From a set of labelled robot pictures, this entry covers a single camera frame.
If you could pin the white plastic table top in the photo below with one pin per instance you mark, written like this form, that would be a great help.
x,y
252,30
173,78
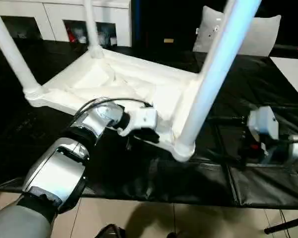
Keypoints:
x,y
139,72

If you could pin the white plastic table leg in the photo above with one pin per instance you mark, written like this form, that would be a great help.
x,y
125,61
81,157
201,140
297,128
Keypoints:
x,y
226,62
92,24
12,49
213,42

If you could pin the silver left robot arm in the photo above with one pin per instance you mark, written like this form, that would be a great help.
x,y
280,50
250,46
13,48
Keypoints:
x,y
64,161

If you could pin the black work mat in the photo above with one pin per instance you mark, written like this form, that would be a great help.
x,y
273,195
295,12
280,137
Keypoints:
x,y
250,86

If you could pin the black stand leg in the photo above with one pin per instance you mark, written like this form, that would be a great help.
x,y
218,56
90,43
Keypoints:
x,y
288,224

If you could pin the white flat board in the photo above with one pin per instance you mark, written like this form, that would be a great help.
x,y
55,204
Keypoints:
x,y
293,72

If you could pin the dark right robot foot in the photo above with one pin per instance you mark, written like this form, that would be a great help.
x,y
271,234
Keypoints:
x,y
173,235

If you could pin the black bar with red mark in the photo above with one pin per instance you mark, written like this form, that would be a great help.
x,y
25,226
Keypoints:
x,y
290,48

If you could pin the grey cushion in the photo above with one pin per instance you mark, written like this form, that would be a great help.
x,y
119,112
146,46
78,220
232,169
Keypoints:
x,y
263,37

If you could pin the black box with gold label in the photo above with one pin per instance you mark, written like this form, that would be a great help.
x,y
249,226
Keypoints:
x,y
164,19

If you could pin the white glass-door cabinet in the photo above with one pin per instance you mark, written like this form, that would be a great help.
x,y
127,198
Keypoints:
x,y
52,15

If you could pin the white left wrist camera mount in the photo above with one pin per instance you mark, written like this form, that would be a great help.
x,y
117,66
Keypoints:
x,y
144,119

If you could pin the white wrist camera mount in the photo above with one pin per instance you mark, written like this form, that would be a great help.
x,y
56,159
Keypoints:
x,y
263,121
144,119

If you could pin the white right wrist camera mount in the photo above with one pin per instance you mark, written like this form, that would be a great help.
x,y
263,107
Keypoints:
x,y
263,121

